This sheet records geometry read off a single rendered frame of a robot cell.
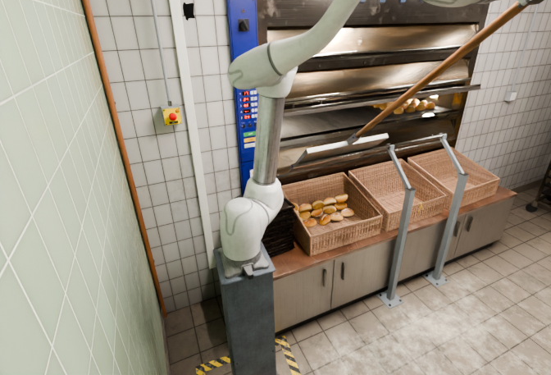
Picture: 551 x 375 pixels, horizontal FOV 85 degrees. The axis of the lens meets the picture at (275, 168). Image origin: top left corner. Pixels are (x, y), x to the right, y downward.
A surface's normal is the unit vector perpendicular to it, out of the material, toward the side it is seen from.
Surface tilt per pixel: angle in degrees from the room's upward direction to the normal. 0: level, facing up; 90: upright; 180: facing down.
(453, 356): 0
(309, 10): 90
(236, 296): 90
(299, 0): 90
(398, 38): 70
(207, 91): 90
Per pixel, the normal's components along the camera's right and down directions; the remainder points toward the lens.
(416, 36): 0.37, 0.04
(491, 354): -0.02, -0.91
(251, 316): 0.33, 0.39
